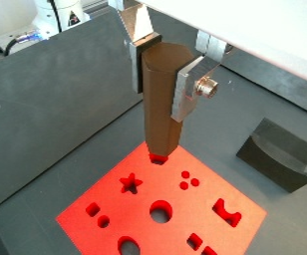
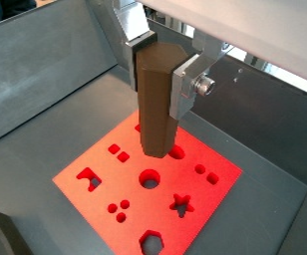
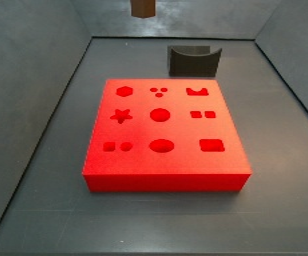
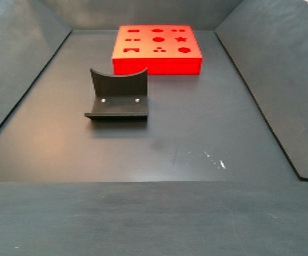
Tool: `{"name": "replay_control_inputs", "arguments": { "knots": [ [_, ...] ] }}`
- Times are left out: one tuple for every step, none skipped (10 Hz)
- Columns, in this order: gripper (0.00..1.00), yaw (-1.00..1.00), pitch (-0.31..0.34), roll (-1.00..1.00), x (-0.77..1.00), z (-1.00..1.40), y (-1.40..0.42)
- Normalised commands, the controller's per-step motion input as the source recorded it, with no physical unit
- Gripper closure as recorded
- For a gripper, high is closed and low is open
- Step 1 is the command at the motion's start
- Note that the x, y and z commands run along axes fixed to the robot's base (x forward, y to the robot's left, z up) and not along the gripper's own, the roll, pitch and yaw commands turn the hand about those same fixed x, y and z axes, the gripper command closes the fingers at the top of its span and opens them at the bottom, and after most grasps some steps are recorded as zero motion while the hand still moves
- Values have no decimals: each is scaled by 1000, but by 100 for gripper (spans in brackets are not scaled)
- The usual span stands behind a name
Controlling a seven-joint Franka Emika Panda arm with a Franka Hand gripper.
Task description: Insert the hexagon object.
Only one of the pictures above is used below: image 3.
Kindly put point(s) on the brown hexagon peg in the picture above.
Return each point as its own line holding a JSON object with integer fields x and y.
{"x": 142, "y": 8}

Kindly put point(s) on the red shape sorter block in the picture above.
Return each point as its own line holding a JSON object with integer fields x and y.
{"x": 165, "y": 137}

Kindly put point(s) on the black curved holder bracket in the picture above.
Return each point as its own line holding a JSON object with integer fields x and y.
{"x": 193, "y": 61}

